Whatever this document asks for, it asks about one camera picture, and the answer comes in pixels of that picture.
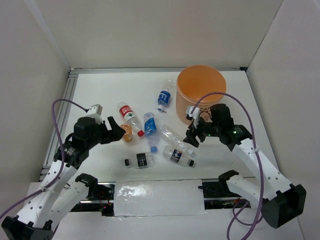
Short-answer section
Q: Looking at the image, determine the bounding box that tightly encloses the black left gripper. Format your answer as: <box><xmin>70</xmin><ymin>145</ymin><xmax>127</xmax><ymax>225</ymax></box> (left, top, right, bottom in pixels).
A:
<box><xmin>86</xmin><ymin>116</ymin><xmax>126</xmax><ymax>149</ymax></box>

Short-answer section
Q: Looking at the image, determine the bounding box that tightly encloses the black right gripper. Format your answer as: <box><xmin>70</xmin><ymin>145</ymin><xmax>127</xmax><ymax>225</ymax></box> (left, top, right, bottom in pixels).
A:
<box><xmin>182</xmin><ymin>114</ymin><xmax>221</xmax><ymax>148</ymax></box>

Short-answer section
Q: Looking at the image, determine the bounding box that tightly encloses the orange drink bottle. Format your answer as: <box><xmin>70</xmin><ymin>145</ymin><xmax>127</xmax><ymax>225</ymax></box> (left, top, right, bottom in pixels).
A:
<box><xmin>120</xmin><ymin>123</ymin><xmax>132</xmax><ymax>143</ymax></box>

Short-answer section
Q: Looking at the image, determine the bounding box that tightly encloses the clear unlabelled bottle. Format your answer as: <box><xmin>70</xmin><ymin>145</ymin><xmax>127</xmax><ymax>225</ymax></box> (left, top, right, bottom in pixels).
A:
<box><xmin>159</xmin><ymin>124</ymin><xmax>194</xmax><ymax>156</ymax></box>

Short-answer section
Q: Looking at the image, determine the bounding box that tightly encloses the dark label bottle black cap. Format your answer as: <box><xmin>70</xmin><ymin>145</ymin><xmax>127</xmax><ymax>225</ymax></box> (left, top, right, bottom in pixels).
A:
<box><xmin>162</xmin><ymin>145</ymin><xmax>195</xmax><ymax>167</ymax></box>

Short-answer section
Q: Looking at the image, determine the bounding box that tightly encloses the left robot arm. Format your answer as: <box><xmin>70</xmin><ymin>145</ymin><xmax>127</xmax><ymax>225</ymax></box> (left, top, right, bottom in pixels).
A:
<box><xmin>1</xmin><ymin>114</ymin><xmax>125</xmax><ymax>240</ymax></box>

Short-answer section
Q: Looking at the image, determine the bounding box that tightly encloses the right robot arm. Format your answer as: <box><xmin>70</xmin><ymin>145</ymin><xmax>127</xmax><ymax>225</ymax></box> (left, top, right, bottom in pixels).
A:
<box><xmin>184</xmin><ymin>103</ymin><xmax>307</xmax><ymax>229</ymax></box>

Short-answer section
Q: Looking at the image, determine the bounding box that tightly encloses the orange plastic bin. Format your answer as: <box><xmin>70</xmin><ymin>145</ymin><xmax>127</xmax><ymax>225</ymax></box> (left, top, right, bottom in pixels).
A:
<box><xmin>176</xmin><ymin>65</ymin><xmax>227</xmax><ymax>125</ymax></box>

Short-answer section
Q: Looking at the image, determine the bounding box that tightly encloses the red label clear bottle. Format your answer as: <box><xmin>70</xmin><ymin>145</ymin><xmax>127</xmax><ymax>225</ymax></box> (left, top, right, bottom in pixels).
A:
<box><xmin>117</xmin><ymin>102</ymin><xmax>144</xmax><ymax>137</ymax></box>

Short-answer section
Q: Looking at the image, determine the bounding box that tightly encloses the blue label bottle blue cap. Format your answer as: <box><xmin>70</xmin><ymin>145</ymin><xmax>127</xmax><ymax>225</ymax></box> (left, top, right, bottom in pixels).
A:
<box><xmin>144</xmin><ymin>112</ymin><xmax>159</xmax><ymax>153</ymax></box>

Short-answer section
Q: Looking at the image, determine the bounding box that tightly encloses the blue label bottle white neck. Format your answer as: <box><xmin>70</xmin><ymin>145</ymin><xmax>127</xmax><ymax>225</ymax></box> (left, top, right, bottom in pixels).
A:
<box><xmin>157</xmin><ymin>79</ymin><xmax>174</xmax><ymax>112</ymax></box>

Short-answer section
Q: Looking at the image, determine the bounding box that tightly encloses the white taped cover sheet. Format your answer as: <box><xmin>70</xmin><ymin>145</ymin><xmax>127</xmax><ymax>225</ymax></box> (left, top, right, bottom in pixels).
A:
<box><xmin>113</xmin><ymin>179</ymin><xmax>205</xmax><ymax>217</ymax></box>

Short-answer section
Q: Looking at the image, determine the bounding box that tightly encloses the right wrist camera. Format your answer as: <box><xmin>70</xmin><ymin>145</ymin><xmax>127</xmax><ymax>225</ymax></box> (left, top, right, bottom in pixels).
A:
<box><xmin>185</xmin><ymin>105</ymin><xmax>200</xmax><ymax>121</ymax></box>

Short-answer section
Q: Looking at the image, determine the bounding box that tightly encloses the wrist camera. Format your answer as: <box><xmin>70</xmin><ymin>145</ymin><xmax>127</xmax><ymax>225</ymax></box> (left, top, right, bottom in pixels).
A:
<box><xmin>87</xmin><ymin>104</ymin><xmax>103</xmax><ymax>116</ymax></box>
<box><xmin>185</xmin><ymin>105</ymin><xmax>200</xmax><ymax>121</ymax></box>

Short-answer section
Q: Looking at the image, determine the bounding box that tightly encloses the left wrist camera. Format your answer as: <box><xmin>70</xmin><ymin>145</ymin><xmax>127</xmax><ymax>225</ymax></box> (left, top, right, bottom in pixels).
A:
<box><xmin>87</xmin><ymin>104</ymin><xmax>103</xmax><ymax>116</ymax></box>

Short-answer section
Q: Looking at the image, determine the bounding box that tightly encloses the aluminium table edge rail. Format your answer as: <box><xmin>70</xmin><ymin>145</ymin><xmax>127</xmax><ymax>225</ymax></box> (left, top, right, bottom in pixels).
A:
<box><xmin>57</xmin><ymin>68</ymin><xmax>250</xmax><ymax>182</ymax></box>

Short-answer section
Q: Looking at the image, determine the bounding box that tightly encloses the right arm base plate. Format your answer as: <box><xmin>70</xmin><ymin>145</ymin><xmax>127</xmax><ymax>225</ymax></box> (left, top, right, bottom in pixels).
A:
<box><xmin>198</xmin><ymin>180</ymin><xmax>246</xmax><ymax>210</ymax></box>

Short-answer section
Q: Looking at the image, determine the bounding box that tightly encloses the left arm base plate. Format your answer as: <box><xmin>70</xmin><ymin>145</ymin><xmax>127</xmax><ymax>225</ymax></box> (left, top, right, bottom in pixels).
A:
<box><xmin>70</xmin><ymin>182</ymin><xmax>116</xmax><ymax>217</ymax></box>

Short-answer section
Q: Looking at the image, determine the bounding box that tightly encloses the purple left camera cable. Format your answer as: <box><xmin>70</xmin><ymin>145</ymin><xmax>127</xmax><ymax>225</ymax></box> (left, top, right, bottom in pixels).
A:
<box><xmin>0</xmin><ymin>99</ymin><xmax>91</xmax><ymax>221</ymax></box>

